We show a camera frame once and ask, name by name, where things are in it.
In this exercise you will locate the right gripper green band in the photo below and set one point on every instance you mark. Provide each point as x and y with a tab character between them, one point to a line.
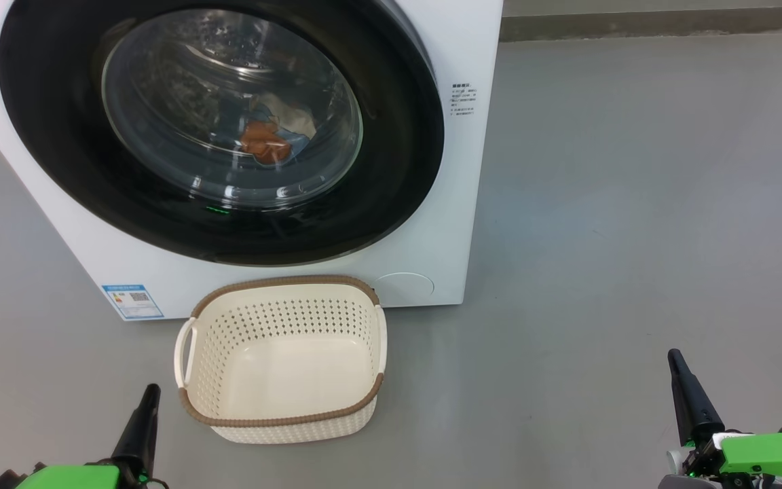
764	455

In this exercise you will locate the blue cartoon print garment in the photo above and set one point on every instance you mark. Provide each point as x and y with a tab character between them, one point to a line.
269	139

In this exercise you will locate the round glass washing machine door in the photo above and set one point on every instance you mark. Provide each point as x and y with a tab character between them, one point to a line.
228	122

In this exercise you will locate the white front-load washing machine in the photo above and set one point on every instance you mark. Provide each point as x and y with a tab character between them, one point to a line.
459	204

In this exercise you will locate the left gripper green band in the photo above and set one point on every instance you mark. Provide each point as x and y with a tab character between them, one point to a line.
72	477

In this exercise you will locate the round white filter cover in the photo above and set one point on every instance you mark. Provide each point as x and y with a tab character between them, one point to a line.
403	288

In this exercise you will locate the blue energy label sticker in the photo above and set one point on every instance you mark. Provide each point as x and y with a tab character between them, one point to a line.
132	302

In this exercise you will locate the cream perforated laundry basket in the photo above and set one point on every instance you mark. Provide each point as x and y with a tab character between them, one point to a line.
282	367

